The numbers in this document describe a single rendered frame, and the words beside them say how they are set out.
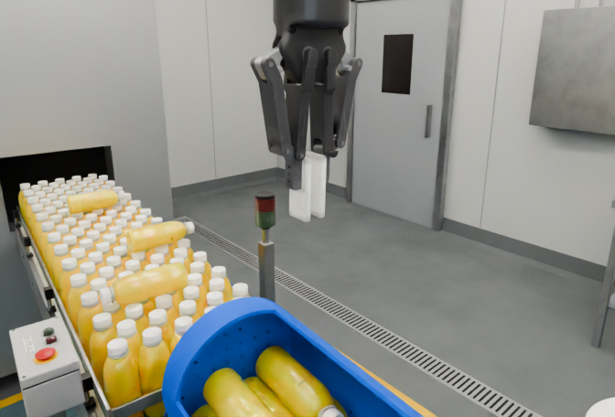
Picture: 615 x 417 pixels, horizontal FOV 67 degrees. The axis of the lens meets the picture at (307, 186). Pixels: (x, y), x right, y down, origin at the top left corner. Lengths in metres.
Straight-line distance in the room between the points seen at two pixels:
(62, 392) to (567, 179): 3.61
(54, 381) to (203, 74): 4.81
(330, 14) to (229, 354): 0.68
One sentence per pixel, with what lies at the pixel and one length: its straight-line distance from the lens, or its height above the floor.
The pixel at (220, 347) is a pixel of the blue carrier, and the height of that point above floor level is 1.15.
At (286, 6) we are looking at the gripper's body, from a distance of 0.46.
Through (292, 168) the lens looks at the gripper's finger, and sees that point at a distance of 0.48.
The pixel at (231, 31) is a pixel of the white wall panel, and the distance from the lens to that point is 5.82.
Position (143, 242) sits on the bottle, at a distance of 1.47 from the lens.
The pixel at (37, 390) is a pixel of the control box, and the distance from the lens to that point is 1.08.
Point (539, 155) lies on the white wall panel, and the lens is 4.08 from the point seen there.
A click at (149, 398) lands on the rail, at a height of 0.97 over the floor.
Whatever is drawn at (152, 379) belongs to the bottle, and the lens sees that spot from 1.13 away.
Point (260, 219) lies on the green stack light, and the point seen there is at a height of 1.19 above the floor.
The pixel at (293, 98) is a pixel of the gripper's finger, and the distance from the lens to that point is 0.47.
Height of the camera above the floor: 1.68
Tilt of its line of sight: 16 degrees down
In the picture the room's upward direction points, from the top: straight up
